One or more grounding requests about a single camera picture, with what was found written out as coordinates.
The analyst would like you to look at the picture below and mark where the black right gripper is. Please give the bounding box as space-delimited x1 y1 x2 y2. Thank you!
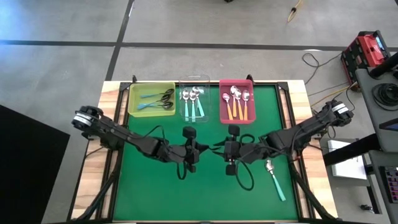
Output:
212 124 246 177

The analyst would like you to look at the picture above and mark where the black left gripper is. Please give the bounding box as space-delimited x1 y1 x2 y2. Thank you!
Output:
167 125 212 174

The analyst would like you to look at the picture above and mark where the clear plastic bin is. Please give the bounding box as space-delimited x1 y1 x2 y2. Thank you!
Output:
178 74 212 123

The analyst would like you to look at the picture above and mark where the pink plastic bin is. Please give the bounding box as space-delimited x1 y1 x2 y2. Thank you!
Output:
219 78 257 125

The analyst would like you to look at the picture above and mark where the green table mat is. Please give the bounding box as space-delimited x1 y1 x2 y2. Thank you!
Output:
113 83 300 222

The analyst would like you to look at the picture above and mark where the yellow plastic bin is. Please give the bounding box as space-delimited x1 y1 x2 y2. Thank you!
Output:
127 81 177 118

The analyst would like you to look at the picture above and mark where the black flat bar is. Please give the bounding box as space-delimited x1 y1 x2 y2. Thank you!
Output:
322 133 376 167

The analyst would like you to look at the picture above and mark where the white box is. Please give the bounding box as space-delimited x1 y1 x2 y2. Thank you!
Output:
327 139 368 181

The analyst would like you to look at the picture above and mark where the yellow-tipped floor tool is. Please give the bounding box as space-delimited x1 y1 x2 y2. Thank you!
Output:
287 0 304 24

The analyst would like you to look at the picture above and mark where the grey cart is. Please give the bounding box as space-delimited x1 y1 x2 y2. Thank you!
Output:
355 51 398 154

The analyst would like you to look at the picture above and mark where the red power box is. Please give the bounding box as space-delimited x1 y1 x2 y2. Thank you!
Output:
340 30 393 91

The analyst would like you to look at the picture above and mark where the keyboard with coloured keys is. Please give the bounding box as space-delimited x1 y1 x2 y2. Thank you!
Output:
379 166 398 203

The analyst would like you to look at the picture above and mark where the black tablet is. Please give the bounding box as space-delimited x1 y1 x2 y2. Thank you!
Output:
386 117 398 132

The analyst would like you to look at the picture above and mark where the black floor mat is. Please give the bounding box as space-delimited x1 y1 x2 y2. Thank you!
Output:
0 104 71 224

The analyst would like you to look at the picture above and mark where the black tube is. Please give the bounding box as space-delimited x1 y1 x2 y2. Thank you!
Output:
369 51 398 79

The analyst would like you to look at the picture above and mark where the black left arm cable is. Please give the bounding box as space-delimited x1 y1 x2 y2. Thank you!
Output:
136 124 190 181

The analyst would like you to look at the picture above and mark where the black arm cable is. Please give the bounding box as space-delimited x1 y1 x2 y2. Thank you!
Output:
136 124 190 181
234 133 256 192

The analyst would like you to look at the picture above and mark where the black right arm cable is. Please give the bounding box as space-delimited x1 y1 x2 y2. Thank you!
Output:
234 133 256 192

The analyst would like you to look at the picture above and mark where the black table frame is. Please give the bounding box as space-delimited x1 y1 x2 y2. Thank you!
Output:
70 74 338 224

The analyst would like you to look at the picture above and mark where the yellow floor cable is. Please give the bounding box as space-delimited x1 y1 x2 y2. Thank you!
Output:
310 83 358 106

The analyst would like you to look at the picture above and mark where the black cable coil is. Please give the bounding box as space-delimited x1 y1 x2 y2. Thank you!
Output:
371 82 398 108

